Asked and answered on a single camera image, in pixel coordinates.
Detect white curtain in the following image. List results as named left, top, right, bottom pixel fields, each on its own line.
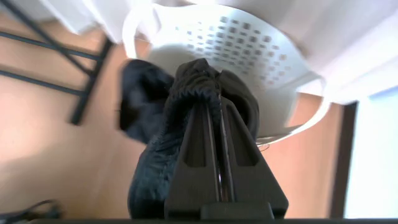
left=39, top=0, right=398, bottom=106

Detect black shorts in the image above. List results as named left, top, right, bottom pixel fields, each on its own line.
left=127, top=57, right=261, bottom=219

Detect black clothes rack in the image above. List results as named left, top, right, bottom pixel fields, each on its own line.
left=0, top=0, right=115, bottom=126

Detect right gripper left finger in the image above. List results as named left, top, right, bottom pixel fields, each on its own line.
left=164, top=101, right=223, bottom=219

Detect black cable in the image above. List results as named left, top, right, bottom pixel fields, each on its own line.
left=0, top=198, right=62, bottom=220

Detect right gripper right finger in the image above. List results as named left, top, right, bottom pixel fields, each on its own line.
left=220, top=98, right=289, bottom=219

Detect white laundry basket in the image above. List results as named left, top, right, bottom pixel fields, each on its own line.
left=121, top=3, right=332, bottom=147

